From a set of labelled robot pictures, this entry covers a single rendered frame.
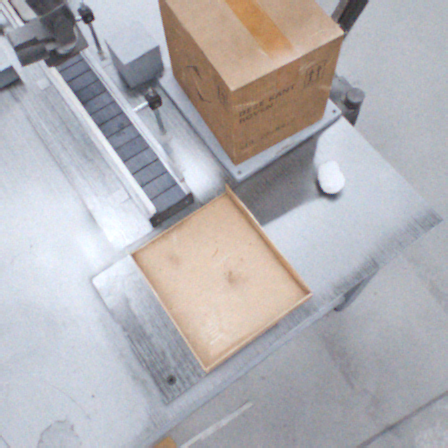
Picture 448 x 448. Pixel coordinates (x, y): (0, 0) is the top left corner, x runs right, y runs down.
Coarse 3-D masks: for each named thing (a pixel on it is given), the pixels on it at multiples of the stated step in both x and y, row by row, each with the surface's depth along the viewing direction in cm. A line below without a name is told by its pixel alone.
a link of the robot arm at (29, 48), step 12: (24, 24) 95; (36, 24) 95; (60, 24) 91; (12, 36) 94; (24, 36) 94; (36, 36) 94; (48, 36) 95; (60, 36) 93; (72, 36) 95; (12, 48) 99; (24, 48) 95; (36, 48) 96; (24, 60) 97; (36, 60) 98
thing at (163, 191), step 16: (64, 64) 121; (80, 64) 121; (64, 80) 120; (80, 80) 119; (96, 80) 119; (80, 96) 118; (96, 96) 117; (112, 96) 117; (96, 112) 116; (112, 112) 115; (112, 128) 114; (128, 128) 113; (112, 144) 112; (128, 144) 112; (144, 144) 112; (128, 160) 110; (144, 160) 110; (160, 160) 110; (144, 176) 108; (160, 176) 108; (144, 192) 107; (160, 192) 107; (176, 192) 107; (160, 208) 105
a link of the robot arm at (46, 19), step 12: (24, 0) 86; (36, 0) 86; (48, 0) 87; (60, 0) 88; (36, 12) 88; (48, 12) 89; (60, 12) 90; (72, 12) 92; (48, 24) 91; (72, 24) 94
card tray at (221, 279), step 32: (224, 192) 111; (192, 224) 109; (224, 224) 108; (256, 224) 105; (160, 256) 106; (192, 256) 106; (224, 256) 105; (256, 256) 105; (160, 288) 103; (192, 288) 103; (224, 288) 103; (256, 288) 102; (288, 288) 102; (192, 320) 100; (224, 320) 100; (256, 320) 100; (224, 352) 98
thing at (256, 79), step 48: (192, 0) 95; (240, 0) 95; (288, 0) 94; (192, 48) 95; (240, 48) 90; (288, 48) 90; (336, 48) 93; (192, 96) 115; (240, 96) 90; (288, 96) 99; (240, 144) 104
